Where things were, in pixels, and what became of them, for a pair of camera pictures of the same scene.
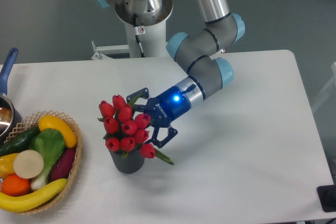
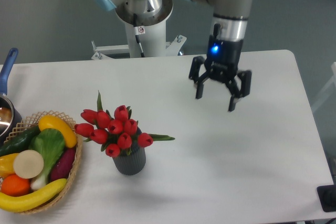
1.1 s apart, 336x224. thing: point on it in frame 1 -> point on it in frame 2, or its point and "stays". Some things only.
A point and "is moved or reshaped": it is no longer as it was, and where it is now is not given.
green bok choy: x=50 y=144 stays
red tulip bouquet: x=125 y=131 is moved or reshaped
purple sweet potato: x=61 y=169 stays
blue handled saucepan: x=10 y=120 stays
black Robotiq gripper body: x=168 y=106 -> x=223 y=58
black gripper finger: x=171 y=133 -> x=233 y=89
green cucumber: x=20 y=143 stays
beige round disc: x=28 y=164 stays
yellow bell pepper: x=7 y=167 stays
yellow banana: x=19 y=203 stays
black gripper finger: x=139 y=107 -> x=194 y=74
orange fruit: x=14 y=185 stays
